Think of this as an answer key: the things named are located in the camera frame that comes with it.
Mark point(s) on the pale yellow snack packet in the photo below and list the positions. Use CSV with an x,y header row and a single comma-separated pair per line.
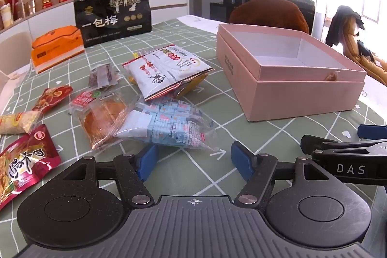
x,y
18,122

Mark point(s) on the white cabinet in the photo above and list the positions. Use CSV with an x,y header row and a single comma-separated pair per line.
x,y
169,4

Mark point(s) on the brown chair back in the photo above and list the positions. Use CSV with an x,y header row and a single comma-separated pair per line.
x,y
269,14

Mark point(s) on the red chicken snack packet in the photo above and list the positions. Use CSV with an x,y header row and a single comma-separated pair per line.
x,y
21,164

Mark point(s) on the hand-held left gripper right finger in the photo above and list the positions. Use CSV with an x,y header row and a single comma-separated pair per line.
x,y
242,162

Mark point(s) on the white red-print snack bag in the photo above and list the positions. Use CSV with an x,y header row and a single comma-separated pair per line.
x,y
163,70

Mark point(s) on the orange cardboard box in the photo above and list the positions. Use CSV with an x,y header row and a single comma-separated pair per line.
x,y
57,46

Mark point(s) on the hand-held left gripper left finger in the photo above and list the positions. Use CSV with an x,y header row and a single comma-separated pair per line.
x,y
147,162

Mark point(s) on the pink cardboard box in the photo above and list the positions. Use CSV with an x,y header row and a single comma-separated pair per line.
x,y
302,94

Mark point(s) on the small red snack packet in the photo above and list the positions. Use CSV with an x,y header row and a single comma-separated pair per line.
x,y
51,97

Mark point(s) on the yellow panda snack packet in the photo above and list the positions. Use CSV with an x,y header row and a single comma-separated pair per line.
x,y
193,83

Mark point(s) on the black jacket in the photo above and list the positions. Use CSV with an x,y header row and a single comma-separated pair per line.
x,y
344,25

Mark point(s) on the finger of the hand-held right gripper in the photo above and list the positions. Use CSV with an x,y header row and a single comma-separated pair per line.
x,y
372,131
316,143

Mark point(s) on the clear bag of blue candies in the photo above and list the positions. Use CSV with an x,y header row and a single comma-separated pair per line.
x,y
172,125

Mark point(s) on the large black snack bag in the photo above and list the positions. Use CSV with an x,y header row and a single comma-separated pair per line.
x,y
112,19

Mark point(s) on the green checked tablecloth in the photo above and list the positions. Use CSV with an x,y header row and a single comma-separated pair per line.
x,y
211,119

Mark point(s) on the small brown snack packet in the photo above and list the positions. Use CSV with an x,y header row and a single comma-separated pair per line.
x,y
102,75

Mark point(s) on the clear bread packet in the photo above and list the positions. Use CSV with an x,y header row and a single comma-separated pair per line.
x,y
99,119

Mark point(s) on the tan coat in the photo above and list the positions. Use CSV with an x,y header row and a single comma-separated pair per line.
x,y
365,64

